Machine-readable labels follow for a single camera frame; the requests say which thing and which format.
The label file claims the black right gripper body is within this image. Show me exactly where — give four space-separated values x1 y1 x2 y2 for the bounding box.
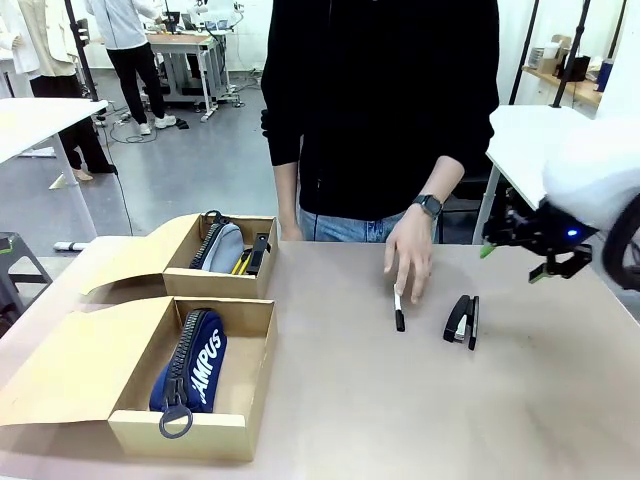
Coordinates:
483 188 595 279

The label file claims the white marker with black cap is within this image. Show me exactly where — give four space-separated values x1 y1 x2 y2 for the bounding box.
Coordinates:
392 282 407 333

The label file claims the grey pencil case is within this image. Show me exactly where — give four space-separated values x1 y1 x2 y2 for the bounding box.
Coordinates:
188 209 246 275

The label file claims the navy blue pencil case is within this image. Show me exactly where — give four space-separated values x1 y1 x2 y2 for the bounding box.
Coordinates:
148 308 229 441

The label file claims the person's left forearm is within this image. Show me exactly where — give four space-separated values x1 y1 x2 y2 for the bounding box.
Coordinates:
418 154 466 201

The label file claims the person's right forearm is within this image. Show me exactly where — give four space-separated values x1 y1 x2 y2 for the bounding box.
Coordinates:
273 160 303 229

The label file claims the black box on shelf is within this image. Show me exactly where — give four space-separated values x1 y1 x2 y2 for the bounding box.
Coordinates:
558 55 592 83

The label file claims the small cardboard box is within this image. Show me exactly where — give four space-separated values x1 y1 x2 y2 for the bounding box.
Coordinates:
78 213 280 301

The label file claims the large cardboard box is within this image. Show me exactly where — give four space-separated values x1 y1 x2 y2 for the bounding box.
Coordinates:
0 295 279 463

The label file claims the person's left hand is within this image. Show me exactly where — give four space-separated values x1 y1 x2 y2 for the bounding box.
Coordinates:
383 212 435 305

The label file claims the black wrist watch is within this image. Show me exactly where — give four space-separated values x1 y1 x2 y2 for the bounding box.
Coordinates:
411 194 445 218

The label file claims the black and white stapler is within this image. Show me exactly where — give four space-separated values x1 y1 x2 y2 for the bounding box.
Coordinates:
442 294 481 352

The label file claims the white table with metal legs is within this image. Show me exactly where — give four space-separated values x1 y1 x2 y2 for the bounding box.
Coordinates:
472 103 601 246

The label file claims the wooden shelf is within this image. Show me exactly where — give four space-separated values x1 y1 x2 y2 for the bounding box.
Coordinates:
521 64 604 108

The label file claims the dark blue bottle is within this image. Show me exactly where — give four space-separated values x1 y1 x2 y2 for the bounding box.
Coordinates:
595 58 615 93

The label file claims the small open cardboard carton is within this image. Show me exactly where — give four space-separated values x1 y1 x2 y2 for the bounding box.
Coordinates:
528 33 572 76

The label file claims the black light stand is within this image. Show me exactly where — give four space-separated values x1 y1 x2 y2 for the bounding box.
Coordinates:
548 0 592 110

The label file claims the thin black stand pole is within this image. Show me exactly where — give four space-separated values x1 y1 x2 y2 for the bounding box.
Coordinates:
508 0 541 106

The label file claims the person in black sweater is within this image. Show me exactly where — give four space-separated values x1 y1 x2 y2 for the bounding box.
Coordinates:
259 0 501 245

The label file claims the grey background workbench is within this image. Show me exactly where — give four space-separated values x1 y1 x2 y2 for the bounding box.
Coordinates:
142 30 246 124

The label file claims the person in white jacket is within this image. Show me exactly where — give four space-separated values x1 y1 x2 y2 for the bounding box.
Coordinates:
83 0 178 137

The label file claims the black tripod pole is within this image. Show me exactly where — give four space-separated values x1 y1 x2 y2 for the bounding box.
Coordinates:
63 0 99 101

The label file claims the dark metal stool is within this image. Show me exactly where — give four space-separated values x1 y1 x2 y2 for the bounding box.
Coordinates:
0 231 54 331

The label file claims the white side table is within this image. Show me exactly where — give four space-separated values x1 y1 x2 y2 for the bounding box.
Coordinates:
0 97 109 241

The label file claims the person in cream coat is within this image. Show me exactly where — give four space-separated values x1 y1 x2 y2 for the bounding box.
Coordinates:
0 0 119 182

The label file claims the black right arm cable sleeve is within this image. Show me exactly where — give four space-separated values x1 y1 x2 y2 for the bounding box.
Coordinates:
601 192 640 292

